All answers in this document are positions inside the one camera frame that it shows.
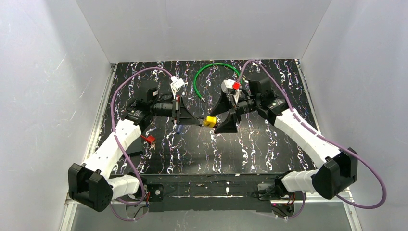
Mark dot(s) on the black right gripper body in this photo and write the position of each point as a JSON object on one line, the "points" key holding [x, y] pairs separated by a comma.
{"points": [[232, 106]]}

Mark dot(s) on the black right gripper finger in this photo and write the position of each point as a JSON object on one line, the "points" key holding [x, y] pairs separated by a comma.
{"points": [[224, 104], [229, 125]]}

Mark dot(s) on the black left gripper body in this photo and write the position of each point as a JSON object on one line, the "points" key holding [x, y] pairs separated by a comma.
{"points": [[178, 108]]}

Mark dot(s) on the yellow padlock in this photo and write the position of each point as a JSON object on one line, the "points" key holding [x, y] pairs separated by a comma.
{"points": [[210, 122]]}

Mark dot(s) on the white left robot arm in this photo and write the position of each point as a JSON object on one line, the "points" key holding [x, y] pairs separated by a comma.
{"points": [[90, 183]]}

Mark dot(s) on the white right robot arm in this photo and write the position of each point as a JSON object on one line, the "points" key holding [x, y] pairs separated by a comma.
{"points": [[335, 169]]}

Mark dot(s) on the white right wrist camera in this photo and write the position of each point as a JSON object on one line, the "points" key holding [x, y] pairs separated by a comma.
{"points": [[230, 86]]}

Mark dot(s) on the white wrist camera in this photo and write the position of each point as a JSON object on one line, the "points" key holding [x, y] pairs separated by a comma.
{"points": [[176, 84], [230, 86]]}

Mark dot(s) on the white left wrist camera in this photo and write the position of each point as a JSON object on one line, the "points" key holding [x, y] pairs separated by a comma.
{"points": [[176, 84]]}

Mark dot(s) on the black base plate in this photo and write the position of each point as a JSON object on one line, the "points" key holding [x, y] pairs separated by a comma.
{"points": [[218, 192]]}

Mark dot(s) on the aluminium frame rail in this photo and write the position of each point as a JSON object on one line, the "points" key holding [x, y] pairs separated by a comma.
{"points": [[70, 206]]}

